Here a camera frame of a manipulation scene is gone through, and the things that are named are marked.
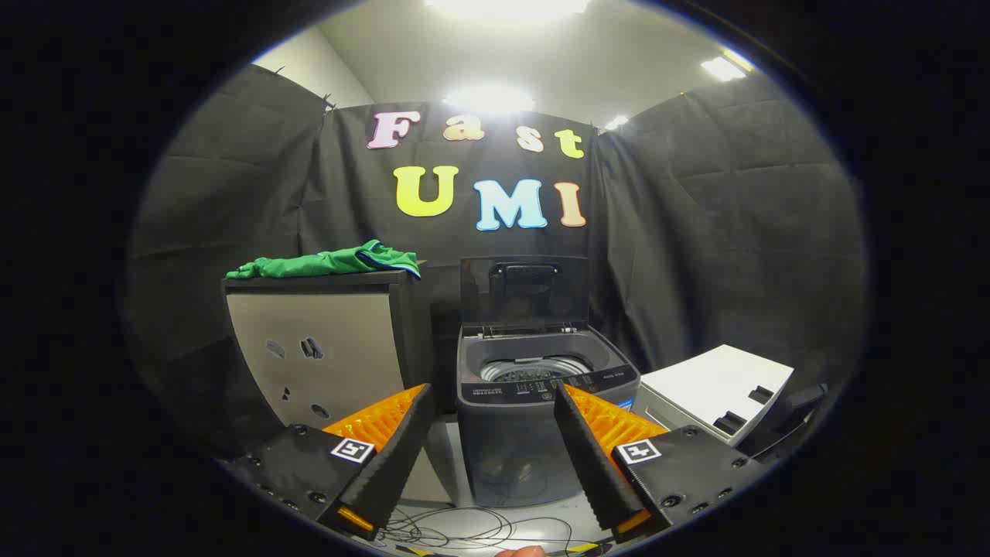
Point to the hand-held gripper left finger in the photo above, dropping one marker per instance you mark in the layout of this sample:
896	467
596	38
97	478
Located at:
394	456

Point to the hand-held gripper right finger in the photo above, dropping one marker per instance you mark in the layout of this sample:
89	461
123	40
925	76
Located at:
592	456

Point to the grey washing machine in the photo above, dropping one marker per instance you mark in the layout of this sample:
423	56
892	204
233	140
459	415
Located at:
510	441

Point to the transparent washing machine lid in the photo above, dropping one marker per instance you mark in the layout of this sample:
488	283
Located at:
479	302

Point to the green polo shirt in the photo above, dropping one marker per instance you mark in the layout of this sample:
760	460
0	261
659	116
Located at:
325	263

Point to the white box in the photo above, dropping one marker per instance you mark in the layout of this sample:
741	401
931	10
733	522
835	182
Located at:
711	387

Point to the grey cabinet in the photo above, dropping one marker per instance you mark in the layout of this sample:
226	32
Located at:
325	321

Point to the ceiling light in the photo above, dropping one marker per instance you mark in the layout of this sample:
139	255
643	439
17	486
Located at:
506	6
723	68
489	99

